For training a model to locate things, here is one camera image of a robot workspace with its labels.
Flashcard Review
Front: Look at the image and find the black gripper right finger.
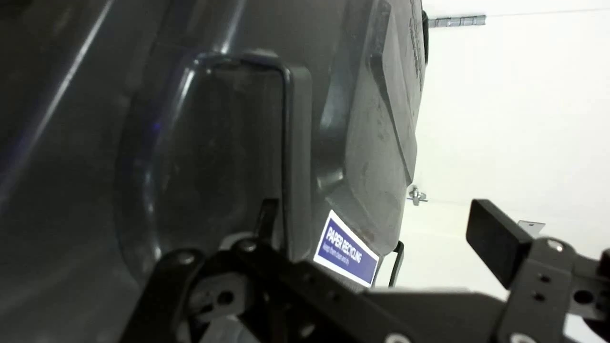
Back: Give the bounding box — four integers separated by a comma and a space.
466, 197, 610, 343

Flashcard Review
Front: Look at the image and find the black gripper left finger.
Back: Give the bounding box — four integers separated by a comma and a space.
121, 197, 409, 343

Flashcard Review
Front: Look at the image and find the blue lid sticker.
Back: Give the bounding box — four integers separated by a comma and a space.
311, 208, 384, 288

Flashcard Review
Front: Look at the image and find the white door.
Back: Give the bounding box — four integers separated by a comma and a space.
407, 8, 610, 307

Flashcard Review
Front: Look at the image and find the silver door hinge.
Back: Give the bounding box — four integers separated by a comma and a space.
428, 14, 489, 29

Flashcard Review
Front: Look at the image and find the silver door lever handle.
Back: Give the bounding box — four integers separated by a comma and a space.
407, 183, 430, 208

